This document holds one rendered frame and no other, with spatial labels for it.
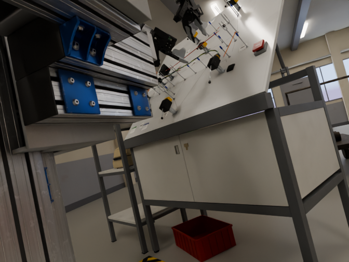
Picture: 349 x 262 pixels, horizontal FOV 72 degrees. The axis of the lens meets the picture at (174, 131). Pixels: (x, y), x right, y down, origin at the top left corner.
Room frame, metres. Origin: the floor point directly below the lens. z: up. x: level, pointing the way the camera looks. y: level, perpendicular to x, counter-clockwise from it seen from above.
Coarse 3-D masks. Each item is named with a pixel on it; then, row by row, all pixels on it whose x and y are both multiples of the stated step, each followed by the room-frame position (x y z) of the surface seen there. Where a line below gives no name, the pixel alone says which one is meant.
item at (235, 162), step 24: (240, 120) 1.06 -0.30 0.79; (264, 120) 0.98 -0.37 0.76; (192, 144) 1.32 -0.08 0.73; (216, 144) 1.19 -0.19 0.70; (240, 144) 1.09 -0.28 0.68; (264, 144) 1.00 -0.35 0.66; (192, 168) 1.35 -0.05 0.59; (216, 168) 1.22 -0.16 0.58; (240, 168) 1.11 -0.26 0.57; (264, 168) 1.02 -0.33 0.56; (216, 192) 1.25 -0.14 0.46; (240, 192) 1.14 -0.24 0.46; (264, 192) 1.04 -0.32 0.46
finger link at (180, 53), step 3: (183, 48) 1.08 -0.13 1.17; (174, 51) 1.09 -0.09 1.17; (177, 51) 1.09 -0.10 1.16; (180, 51) 1.09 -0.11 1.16; (183, 51) 1.09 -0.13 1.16; (174, 54) 1.10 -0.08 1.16; (177, 54) 1.09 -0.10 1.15; (180, 54) 1.09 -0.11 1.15; (183, 54) 1.09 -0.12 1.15; (180, 57) 1.10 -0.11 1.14; (183, 57) 1.10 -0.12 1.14; (180, 60) 1.10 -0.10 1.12; (183, 60) 1.10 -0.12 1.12
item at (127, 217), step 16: (128, 128) 2.54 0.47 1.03; (96, 160) 2.27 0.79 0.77; (128, 176) 1.85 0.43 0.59; (128, 208) 2.39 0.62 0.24; (160, 208) 2.09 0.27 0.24; (176, 208) 2.10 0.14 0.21; (112, 224) 2.28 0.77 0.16; (128, 224) 1.97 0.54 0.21; (144, 224) 1.88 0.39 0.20; (112, 240) 2.27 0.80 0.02; (144, 240) 1.86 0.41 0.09
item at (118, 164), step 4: (116, 152) 2.06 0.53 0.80; (128, 152) 1.96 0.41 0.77; (116, 156) 2.04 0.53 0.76; (120, 156) 2.01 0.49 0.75; (128, 156) 1.95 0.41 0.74; (116, 160) 2.02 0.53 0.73; (120, 160) 1.97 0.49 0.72; (128, 160) 1.95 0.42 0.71; (116, 164) 2.03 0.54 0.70; (120, 164) 1.98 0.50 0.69; (132, 164) 1.98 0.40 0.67
